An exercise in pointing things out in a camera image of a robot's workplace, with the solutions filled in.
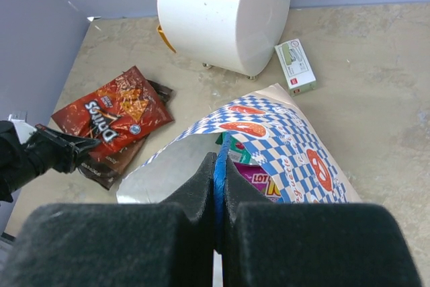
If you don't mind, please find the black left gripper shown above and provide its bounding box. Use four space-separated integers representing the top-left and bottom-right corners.
19 124 101 173

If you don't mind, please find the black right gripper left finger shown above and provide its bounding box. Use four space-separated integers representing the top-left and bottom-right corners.
1 153 216 286

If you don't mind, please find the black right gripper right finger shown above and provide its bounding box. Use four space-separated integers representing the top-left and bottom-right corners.
222 161 421 286

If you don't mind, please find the brown Kettle chips bag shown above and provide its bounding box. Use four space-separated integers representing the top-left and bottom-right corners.
79 81 172 189

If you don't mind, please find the red Doritos chips bag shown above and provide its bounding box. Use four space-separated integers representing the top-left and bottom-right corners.
52 66 173 160

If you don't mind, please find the blue checkered paper bag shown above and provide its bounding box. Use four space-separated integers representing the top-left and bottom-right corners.
116 84 360 206

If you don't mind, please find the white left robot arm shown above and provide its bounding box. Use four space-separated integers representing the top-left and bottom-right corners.
1 120 101 203

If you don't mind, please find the green snack bag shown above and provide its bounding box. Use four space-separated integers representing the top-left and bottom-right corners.
228 136 258 166

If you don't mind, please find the small green white box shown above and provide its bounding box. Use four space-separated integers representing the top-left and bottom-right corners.
275 39 316 96

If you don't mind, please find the white round cabinet orange front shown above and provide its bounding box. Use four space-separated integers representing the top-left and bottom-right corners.
157 0 291 78

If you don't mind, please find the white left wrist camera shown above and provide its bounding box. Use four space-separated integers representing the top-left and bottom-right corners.
8 111 36 144

